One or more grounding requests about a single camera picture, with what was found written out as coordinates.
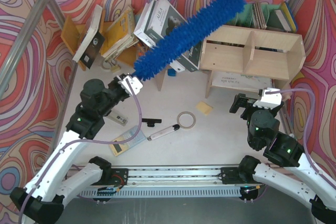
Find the blue pencil sharpener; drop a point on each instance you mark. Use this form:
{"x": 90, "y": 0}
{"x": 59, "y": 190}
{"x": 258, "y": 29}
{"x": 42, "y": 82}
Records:
{"x": 171, "y": 73}

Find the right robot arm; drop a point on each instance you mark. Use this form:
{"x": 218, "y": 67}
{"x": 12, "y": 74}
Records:
{"x": 312, "y": 186}

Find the orange wooden book stand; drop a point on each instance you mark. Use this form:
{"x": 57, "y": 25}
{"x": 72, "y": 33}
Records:
{"x": 71, "y": 32}

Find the spiral bound drawing notebook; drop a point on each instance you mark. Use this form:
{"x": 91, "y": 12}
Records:
{"x": 241, "y": 82}

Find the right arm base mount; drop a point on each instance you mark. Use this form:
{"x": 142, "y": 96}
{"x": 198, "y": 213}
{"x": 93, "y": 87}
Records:
{"x": 230, "y": 176}

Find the pen cup with pencils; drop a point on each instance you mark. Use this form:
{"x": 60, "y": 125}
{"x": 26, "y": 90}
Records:
{"x": 141, "y": 50}

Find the light wooden bookshelf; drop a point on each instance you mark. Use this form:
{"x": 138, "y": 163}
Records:
{"x": 247, "y": 51}

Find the yellow books stack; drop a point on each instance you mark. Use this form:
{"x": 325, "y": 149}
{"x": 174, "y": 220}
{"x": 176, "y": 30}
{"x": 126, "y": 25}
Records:
{"x": 119, "y": 35}

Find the yellow sticky note pad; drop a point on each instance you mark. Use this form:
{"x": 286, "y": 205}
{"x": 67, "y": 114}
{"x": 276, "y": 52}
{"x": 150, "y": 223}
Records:
{"x": 204, "y": 108}

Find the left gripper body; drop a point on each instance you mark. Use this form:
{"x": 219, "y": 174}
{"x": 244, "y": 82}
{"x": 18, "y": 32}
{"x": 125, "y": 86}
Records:
{"x": 117, "y": 85}

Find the green desk organizer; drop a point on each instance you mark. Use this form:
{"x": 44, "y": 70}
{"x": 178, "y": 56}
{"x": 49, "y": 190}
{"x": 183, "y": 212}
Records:
{"x": 260, "y": 16}

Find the blue yellow book in organizer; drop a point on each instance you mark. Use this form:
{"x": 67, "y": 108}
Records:
{"x": 285, "y": 11}

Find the masking tape roll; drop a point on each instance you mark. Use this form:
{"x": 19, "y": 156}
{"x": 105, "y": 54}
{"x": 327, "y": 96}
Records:
{"x": 186, "y": 120}

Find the black T-shaped plastic part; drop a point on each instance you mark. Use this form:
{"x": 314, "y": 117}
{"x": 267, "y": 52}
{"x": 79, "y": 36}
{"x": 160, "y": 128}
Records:
{"x": 151, "y": 122}

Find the white black marker pen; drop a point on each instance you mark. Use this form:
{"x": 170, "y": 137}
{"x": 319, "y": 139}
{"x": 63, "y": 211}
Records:
{"x": 163, "y": 132}

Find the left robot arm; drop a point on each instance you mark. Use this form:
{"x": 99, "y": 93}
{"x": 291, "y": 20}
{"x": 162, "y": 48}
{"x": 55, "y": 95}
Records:
{"x": 44, "y": 198}

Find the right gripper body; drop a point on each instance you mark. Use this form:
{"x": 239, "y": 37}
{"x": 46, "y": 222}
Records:
{"x": 247, "y": 104}

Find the blue microfiber duster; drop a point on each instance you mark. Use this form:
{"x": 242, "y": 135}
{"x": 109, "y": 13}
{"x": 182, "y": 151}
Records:
{"x": 206, "y": 20}

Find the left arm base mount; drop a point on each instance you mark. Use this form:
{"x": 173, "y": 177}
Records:
{"x": 115, "y": 176}

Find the white black leaning book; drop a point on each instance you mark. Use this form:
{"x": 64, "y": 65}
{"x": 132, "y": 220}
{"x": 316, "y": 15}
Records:
{"x": 90, "y": 39}

